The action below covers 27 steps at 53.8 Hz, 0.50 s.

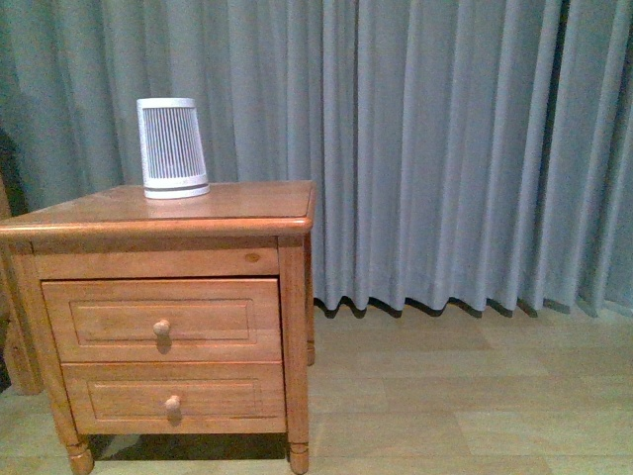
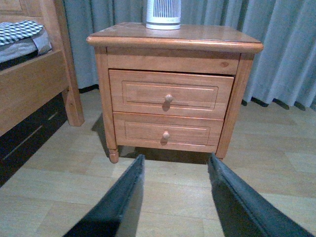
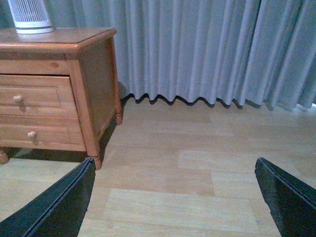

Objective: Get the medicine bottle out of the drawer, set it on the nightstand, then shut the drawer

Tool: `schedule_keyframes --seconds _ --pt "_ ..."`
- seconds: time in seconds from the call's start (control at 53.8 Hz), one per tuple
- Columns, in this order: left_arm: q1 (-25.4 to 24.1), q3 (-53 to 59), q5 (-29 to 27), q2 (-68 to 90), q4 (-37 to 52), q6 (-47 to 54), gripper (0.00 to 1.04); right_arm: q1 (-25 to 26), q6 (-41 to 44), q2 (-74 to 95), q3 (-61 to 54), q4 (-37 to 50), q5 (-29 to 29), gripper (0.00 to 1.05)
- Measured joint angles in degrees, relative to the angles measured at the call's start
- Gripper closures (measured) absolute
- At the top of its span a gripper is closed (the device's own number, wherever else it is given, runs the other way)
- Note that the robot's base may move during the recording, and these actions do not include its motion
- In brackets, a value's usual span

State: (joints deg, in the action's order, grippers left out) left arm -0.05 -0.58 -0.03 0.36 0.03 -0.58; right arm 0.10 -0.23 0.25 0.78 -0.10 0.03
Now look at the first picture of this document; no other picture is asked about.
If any upper drawer wooden knob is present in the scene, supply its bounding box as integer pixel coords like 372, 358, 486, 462
152, 319, 171, 339

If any drawer wooden knob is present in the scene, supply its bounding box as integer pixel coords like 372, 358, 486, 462
152, 319, 171, 339
164, 395, 181, 416

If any lower drawer wooden knob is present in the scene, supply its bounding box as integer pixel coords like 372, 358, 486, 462
164, 395, 181, 416

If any white ribbed air purifier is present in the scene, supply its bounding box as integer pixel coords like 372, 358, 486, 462
136, 98, 210, 200

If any grey curtain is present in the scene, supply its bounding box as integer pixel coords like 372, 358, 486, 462
1, 1, 632, 310

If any wooden nightstand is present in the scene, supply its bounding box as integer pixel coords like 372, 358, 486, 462
1, 181, 316, 474

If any wooden bed frame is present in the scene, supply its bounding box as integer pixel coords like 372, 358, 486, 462
0, 172, 44, 396

